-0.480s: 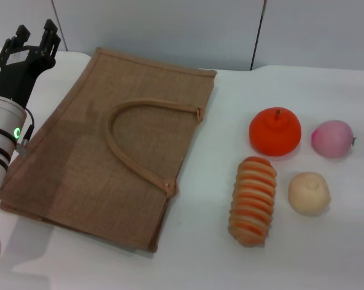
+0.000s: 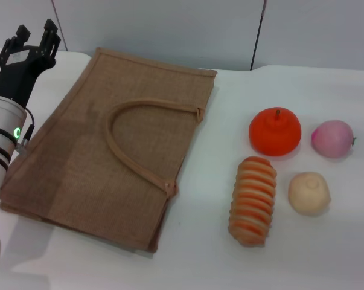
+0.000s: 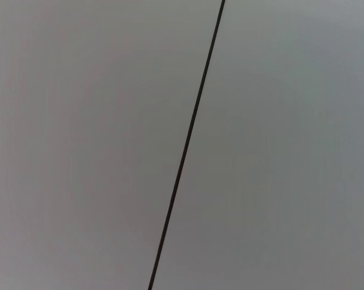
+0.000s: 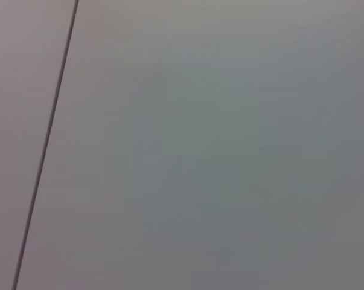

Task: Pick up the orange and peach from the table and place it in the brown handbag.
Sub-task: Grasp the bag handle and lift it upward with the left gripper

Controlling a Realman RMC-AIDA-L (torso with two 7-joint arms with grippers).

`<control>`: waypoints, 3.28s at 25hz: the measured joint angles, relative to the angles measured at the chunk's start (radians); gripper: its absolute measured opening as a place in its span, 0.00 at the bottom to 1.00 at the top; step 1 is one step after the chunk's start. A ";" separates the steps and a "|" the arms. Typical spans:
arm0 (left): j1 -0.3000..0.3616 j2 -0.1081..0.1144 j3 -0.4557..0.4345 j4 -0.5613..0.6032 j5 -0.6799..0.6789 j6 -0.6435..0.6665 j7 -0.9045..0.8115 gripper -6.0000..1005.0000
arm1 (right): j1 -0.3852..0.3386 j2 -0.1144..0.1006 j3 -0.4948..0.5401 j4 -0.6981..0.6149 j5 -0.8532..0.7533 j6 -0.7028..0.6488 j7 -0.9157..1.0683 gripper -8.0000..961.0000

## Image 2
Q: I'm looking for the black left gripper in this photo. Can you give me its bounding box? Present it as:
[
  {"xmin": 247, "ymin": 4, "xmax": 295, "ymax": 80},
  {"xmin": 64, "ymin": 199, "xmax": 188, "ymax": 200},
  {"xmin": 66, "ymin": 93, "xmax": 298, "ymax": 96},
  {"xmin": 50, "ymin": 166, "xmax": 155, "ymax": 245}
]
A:
[{"xmin": 0, "ymin": 18, "xmax": 62, "ymax": 109}]

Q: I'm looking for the brown jute handbag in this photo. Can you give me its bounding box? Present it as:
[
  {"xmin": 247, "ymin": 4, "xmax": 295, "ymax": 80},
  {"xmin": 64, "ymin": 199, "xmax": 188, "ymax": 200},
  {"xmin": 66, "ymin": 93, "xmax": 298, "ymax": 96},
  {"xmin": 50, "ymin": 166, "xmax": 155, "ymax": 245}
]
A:
[{"xmin": 0, "ymin": 47, "xmax": 218, "ymax": 253}]

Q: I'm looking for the orange fruit with stem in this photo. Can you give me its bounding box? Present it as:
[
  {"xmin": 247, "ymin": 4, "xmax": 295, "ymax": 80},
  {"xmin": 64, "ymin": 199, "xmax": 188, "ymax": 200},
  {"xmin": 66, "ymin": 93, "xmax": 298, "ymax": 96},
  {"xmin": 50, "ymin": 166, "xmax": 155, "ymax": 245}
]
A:
[{"xmin": 249, "ymin": 107, "xmax": 302, "ymax": 157}]

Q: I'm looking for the pink peach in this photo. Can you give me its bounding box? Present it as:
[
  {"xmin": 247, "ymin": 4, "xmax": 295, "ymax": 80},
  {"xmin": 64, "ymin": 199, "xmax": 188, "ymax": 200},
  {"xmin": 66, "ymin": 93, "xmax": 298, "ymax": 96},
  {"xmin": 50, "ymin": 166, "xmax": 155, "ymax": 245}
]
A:
[{"xmin": 311, "ymin": 120, "xmax": 357, "ymax": 158}]

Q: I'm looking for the orange striped bread roll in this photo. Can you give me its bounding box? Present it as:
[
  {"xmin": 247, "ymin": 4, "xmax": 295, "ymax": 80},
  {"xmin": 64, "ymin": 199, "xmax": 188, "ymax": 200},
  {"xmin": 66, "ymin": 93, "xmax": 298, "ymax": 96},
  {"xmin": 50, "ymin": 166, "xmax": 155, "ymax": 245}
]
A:
[{"xmin": 228, "ymin": 156, "xmax": 278, "ymax": 247}]

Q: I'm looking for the beige round bun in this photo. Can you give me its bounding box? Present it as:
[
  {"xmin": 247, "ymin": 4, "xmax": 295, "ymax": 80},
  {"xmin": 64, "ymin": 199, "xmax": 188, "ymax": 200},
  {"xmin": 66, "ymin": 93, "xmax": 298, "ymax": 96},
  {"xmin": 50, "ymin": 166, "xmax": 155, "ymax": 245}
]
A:
[{"xmin": 287, "ymin": 171, "xmax": 332, "ymax": 216}]

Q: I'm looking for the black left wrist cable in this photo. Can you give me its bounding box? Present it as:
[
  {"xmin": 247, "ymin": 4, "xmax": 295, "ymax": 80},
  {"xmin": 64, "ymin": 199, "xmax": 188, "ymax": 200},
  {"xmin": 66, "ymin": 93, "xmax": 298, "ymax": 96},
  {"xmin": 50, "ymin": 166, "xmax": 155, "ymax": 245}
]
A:
[{"xmin": 15, "ymin": 110, "xmax": 36, "ymax": 155}]

